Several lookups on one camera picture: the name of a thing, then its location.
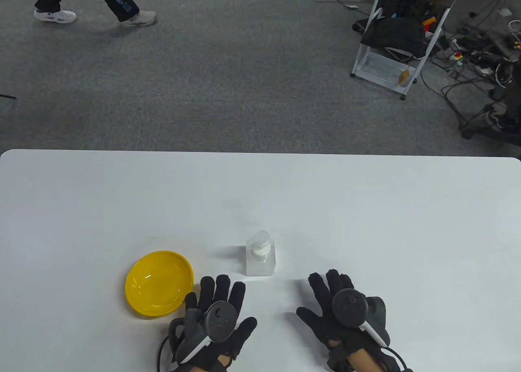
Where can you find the person's right hand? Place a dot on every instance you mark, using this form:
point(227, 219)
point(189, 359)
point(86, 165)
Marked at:
point(321, 294)

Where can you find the person's left hand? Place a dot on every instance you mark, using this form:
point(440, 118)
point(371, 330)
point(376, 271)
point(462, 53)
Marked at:
point(223, 290)

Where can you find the clear foam soap pump bottle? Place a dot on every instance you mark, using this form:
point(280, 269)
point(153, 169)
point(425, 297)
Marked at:
point(260, 262)

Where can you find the yellow bowl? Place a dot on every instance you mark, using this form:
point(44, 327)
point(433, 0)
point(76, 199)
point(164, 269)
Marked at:
point(158, 284)

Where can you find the black white right hand controller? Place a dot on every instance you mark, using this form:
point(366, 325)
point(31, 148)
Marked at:
point(348, 307)

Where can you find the black white hand controller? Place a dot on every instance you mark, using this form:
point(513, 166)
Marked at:
point(220, 321)
point(348, 307)

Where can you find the black white left hand controller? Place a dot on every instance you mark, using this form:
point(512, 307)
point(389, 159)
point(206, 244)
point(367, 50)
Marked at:
point(220, 321)

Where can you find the brown small object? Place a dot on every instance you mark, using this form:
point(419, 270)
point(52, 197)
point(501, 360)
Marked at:
point(404, 77)

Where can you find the black chair base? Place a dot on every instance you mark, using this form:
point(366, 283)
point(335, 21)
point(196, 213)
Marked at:
point(504, 119)

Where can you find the black bag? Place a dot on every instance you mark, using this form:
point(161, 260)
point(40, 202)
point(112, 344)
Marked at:
point(392, 36)

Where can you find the black tripod foot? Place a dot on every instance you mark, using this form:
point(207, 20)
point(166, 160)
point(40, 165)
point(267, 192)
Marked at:
point(7, 97)

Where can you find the orange tool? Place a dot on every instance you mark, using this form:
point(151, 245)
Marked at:
point(429, 20)

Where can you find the white paper tag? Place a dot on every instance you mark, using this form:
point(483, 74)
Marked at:
point(505, 12)

